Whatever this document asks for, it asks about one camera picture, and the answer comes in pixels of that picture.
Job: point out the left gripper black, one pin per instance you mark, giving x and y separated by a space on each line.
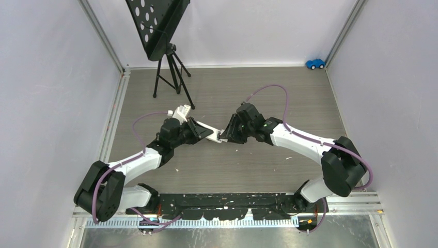
197 131

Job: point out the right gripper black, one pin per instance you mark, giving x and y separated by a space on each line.
233 136

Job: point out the white remote with dark buttons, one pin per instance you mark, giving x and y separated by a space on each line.
215 136

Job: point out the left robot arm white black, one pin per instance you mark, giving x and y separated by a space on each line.
104 190

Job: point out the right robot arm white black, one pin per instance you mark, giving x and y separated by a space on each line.
342 166

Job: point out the long white remote control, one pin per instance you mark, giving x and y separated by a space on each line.
181 112

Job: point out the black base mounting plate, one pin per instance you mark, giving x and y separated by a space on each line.
228 206

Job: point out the blue toy car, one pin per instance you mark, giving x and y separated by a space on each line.
315 64

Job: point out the black music stand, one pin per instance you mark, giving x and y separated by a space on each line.
156 23

